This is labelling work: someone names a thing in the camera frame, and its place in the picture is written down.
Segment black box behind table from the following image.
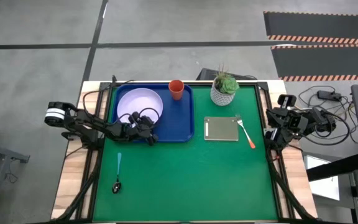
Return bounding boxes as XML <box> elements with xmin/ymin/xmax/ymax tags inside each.
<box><xmin>196</xmin><ymin>67</ymin><xmax>258</xmax><ymax>81</ymax></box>

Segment blue plastic tray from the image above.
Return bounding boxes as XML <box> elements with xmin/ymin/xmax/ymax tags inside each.
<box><xmin>111</xmin><ymin>83</ymin><xmax>195</xmax><ymax>143</ymax></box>

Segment black aluminium table frame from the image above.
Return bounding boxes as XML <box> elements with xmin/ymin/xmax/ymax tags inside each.
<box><xmin>50</xmin><ymin>80</ymin><xmax>319</xmax><ymax>224</ymax></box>

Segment succulent in white pot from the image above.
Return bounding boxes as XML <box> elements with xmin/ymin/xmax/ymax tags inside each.
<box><xmin>210</xmin><ymin>64</ymin><xmax>241</xmax><ymax>107</ymax></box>

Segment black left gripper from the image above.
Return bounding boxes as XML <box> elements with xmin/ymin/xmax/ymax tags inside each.
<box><xmin>125</xmin><ymin>112</ymin><xmax>160</xmax><ymax>147</ymax></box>

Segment red-orange plastic cup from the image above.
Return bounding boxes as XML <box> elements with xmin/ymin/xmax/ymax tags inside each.
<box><xmin>168</xmin><ymin>79</ymin><xmax>185</xmax><ymax>101</ymax></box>

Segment black hazard-striped floor mat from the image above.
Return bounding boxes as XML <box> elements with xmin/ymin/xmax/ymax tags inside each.
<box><xmin>271</xmin><ymin>44</ymin><xmax>358</xmax><ymax>82</ymax></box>
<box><xmin>263</xmin><ymin>11</ymin><xmax>358</xmax><ymax>41</ymax></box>

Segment olive grey rectangular pad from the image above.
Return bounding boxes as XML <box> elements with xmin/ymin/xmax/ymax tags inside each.
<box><xmin>203</xmin><ymin>116</ymin><xmax>240</xmax><ymax>142</ymax></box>

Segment black power adapter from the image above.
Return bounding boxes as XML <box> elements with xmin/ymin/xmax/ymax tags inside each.
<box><xmin>317</xmin><ymin>90</ymin><xmax>343</xmax><ymax>102</ymax></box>

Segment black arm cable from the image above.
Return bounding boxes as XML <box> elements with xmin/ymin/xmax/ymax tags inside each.
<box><xmin>81</xmin><ymin>74</ymin><xmax>136</xmax><ymax>126</ymax></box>

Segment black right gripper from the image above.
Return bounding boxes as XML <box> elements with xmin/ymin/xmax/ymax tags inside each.
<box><xmin>265</xmin><ymin>107</ymin><xmax>293</xmax><ymax>129</ymax></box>

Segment lavender round plate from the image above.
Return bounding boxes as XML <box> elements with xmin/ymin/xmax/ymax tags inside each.
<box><xmin>116</xmin><ymin>87</ymin><xmax>164</xmax><ymax>124</ymax></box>

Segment black bar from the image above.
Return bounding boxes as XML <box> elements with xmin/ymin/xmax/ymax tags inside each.
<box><xmin>306</xmin><ymin>152</ymin><xmax>358</xmax><ymax>182</ymax></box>

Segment spoon with teal handle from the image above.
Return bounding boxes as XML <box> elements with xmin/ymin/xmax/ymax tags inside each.
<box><xmin>112</xmin><ymin>152</ymin><xmax>123</xmax><ymax>194</ymax></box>

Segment white paper sheet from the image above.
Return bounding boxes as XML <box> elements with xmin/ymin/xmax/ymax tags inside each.
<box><xmin>303</xmin><ymin>154</ymin><xmax>341</xmax><ymax>202</ymax></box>

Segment tangled floor cables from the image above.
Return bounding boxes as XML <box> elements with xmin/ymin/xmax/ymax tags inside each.
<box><xmin>298</xmin><ymin>85</ymin><xmax>358</xmax><ymax>146</ymax></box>

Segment green table mat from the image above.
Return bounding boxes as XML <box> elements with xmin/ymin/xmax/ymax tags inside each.
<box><xmin>92</xmin><ymin>84</ymin><xmax>279</xmax><ymax>222</ymax></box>

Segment fork with orange handle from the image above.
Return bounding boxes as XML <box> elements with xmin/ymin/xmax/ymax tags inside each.
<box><xmin>235</xmin><ymin>114</ymin><xmax>257</xmax><ymax>149</ymax></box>

